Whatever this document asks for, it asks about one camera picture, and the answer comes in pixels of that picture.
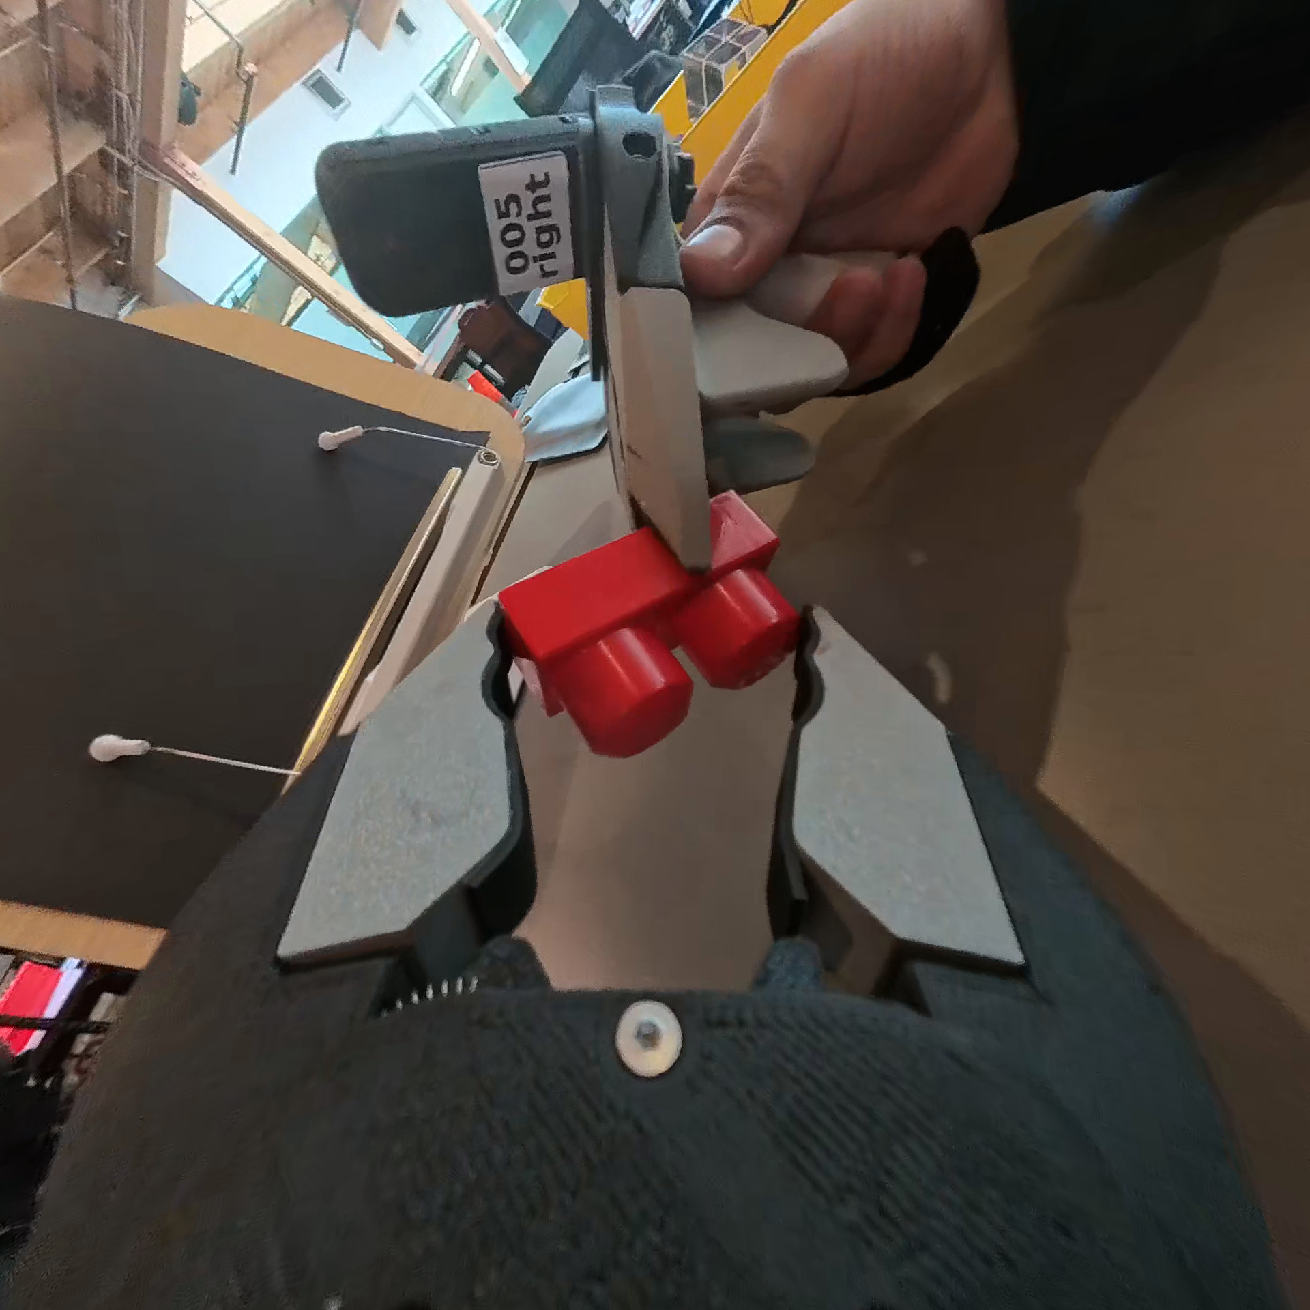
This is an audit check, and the yellow plastic bin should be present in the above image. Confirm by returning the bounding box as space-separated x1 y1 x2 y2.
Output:
535 0 854 342

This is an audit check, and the grey flat tray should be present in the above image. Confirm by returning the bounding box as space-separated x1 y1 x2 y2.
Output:
525 392 618 468

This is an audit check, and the person's right hand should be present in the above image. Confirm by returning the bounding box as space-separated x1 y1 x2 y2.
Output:
678 0 1027 388

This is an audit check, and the red plastic bin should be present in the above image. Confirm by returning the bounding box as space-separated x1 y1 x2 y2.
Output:
0 956 94 1056

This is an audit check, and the black wooden book stand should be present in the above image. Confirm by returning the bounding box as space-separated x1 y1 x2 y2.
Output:
0 294 565 971

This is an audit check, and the metal wire page holder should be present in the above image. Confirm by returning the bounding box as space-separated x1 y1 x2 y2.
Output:
86 731 305 781
315 422 506 470

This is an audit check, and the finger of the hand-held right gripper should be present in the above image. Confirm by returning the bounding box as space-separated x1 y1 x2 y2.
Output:
602 284 717 574
691 299 854 497

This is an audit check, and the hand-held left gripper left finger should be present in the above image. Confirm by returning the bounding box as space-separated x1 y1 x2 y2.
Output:
275 600 540 969

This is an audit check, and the red toy building block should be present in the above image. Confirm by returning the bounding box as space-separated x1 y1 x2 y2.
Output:
496 491 800 758

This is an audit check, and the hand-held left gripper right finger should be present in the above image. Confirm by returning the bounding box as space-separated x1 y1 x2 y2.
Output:
767 603 1029 974

